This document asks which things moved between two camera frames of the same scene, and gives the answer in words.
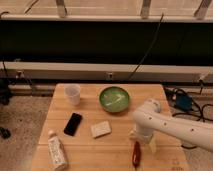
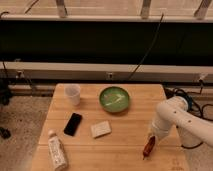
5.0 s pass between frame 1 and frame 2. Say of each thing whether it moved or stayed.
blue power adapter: stayed
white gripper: moved
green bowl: stayed
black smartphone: stayed
